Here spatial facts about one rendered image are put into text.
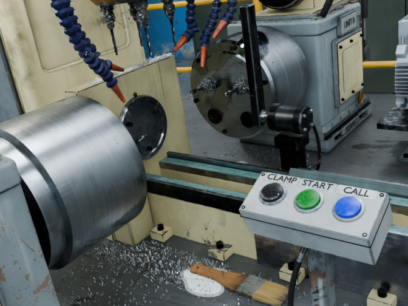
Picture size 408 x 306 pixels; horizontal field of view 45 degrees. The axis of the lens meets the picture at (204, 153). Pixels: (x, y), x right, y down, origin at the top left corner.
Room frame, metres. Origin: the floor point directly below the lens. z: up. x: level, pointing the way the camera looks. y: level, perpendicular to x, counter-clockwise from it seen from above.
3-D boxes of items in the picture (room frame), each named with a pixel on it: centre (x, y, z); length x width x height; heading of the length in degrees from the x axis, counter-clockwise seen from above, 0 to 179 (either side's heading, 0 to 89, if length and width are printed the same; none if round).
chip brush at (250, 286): (0.74, -0.02, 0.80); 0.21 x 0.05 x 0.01; 50
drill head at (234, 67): (1.25, -0.16, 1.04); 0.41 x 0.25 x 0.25; 139
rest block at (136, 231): (0.96, 0.18, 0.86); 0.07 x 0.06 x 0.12; 139
